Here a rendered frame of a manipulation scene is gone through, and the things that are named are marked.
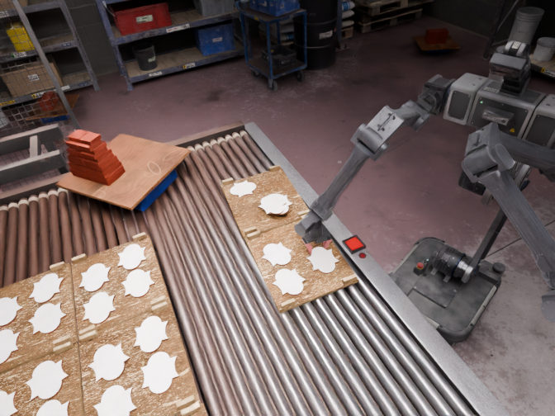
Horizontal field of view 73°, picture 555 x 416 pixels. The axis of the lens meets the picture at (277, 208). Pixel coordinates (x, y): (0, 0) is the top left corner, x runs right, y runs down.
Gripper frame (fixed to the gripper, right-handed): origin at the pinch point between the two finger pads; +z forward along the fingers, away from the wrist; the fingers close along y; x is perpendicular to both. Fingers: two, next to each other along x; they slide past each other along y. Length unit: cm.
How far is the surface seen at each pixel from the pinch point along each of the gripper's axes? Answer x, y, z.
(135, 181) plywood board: 68, -69, -22
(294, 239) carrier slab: 10.9, -6.4, -0.7
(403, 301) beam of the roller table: -32.4, 21.0, 9.9
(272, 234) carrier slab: 17.5, -14.3, -2.0
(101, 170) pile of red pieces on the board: 69, -82, -32
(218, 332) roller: -18, -49, 7
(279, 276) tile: -6.0, -19.9, 1.8
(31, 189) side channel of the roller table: 99, -125, -19
